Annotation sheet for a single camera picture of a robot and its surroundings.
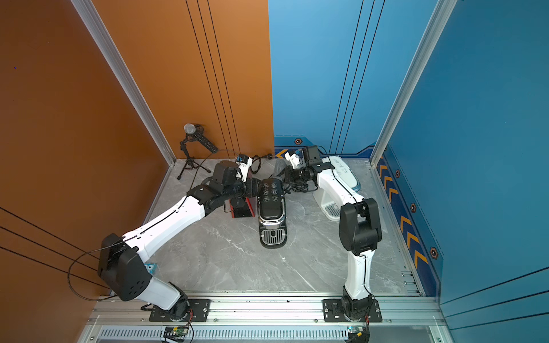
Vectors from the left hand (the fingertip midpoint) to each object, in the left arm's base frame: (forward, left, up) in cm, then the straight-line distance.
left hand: (260, 179), depth 81 cm
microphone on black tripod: (+28, +34, 0) cm, 44 cm away
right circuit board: (-45, -35, -26) cm, 63 cm away
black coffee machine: (-14, -5, -1) cm, 15 cm away
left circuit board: (-46, +25, -25) cm, 58 cm away
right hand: (+5, -7, -6) cm, 11 cm away
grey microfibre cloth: (+6, -7, -2) cm, 9 cm away
